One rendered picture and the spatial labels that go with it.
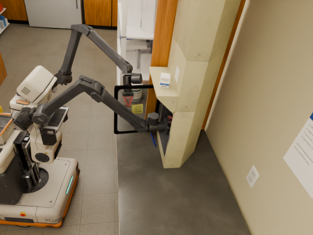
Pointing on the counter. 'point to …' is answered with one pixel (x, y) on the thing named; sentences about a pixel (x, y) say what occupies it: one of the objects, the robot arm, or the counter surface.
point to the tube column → (204, 27)
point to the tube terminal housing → (188, 104)
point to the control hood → (165, 99)
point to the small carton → (165, 80)
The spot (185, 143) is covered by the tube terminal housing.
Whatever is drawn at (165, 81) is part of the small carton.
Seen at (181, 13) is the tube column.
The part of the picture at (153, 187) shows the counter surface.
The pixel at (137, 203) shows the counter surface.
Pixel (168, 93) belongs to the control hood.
